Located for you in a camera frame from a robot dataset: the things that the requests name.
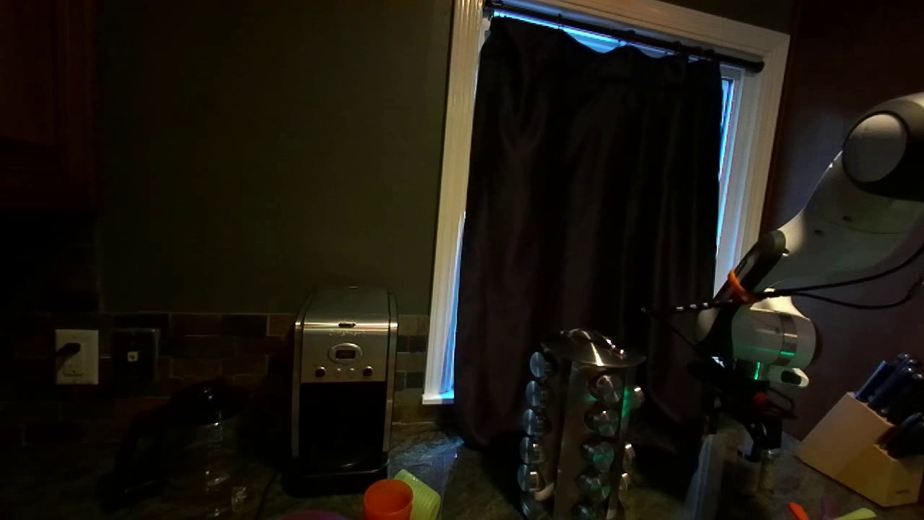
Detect wooden knife block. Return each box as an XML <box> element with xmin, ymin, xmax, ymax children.
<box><xmin>797</xmin><ymin>394</ymin><xmax>924</xmax><ymax>508</ymax></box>

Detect steel spice rack carousel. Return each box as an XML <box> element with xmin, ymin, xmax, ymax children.
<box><xmin>516</xmin><ymin>330</ymin><xmax>644</xmax><ymax>520</ymax></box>

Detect white window frame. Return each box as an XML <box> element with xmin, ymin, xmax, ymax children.
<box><xmin>422</xmin><ymin>0</ymin><xmax>792</xmax><ymax>404</ymax></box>

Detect dark wall switch plate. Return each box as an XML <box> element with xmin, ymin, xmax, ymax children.
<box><xmin>109</xmin><ymin>330</ymin><xmax>158</xmax><ymax>388</ymax></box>

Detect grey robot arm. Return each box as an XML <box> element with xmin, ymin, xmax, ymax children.
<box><xmin>696</xmin><ymin>92</ymin><xmax>924</xmax><ymax>460</ymax></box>

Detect light green plastic cup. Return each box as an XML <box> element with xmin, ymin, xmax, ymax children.
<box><xmin>395</xmin><ymin>467</ymin><xmax>441</xmax><ymax>520</ymax></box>

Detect orange plastic cup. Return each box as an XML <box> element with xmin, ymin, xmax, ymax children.
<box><xmin>364</xmin><ymin>480</ymin><xmax>412</xmax><ymax>520</ymax></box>

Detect clear plastic bottle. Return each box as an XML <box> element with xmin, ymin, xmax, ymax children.
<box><xmin>685</xmin><ymin>425</ymin><xmax>757</xmax><ymax>520</ymax></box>

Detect white wall outlet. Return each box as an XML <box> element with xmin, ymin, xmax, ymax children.
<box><xmin>54</xmin><ymin>330</ymin><xmax>100</xmax><ymax>385</ymax></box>

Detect stainless steel coffee maker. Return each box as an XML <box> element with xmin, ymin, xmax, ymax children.
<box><xmin>282</xmin><ymin>288</ymin><xmax>398</xmax><ymax>498</ymax></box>

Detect orange plastic utensil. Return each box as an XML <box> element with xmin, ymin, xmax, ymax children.
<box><xmin>784</xmin><ymin>503</ymin><xmax>812</xmax><ymax>520</ymax></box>

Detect clear glass jar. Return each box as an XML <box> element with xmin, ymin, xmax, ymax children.
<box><xmin>107</xmin><ymin>382</ymin><xmax>252</xmax><ymax>520</ymax></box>

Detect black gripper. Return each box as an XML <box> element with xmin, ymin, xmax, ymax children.
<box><xmin>707</xmin><ymin>362</ymin><xmax>806</xmax><ymax>460</ymax></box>

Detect dark window curtain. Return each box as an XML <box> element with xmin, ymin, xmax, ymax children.
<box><xmin>455</xmin><ymin>21</ymin><xmax>721</xmax><ymax>447</ymax></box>

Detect blue handled knives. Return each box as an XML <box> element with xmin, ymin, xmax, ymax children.
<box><xmin>857</xmin><ymin>353</ymin><xmax>924</xmax><ymax>460</ymax></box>

